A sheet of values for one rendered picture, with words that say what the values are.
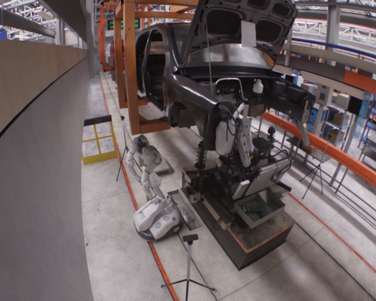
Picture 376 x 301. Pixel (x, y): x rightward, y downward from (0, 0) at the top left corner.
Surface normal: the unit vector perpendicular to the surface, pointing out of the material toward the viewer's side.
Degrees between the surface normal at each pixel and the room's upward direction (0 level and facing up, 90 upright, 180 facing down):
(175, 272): 0
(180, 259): 0
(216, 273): 0
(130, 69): 90
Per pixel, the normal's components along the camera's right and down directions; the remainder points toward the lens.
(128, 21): 0.43, 0.46
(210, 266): 0.02, -0.86
